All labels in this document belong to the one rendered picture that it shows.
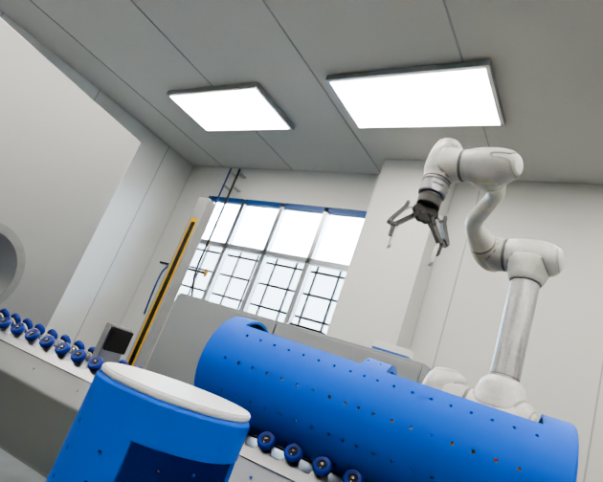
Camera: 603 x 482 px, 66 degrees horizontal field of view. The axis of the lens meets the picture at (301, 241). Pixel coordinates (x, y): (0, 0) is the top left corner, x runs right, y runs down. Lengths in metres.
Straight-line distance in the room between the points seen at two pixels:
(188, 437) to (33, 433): 0.95
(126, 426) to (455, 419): 0.66
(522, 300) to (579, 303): 2.29
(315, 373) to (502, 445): 0.42
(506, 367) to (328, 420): 0.83
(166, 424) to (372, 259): 3.64
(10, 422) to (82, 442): 0.93
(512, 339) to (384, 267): 2.52
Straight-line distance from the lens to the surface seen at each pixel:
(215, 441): 0.80
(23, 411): 1.69
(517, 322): 1.82
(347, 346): 3.02
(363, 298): 4.18
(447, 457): 1.08
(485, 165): 1.48
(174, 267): 2.00
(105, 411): 0.81
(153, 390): 0.77
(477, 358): 4.09
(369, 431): 1.10
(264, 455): 1.22
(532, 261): 1.89
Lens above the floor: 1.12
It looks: 16 degrees up
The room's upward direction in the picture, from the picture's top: 20 degrees clockwise
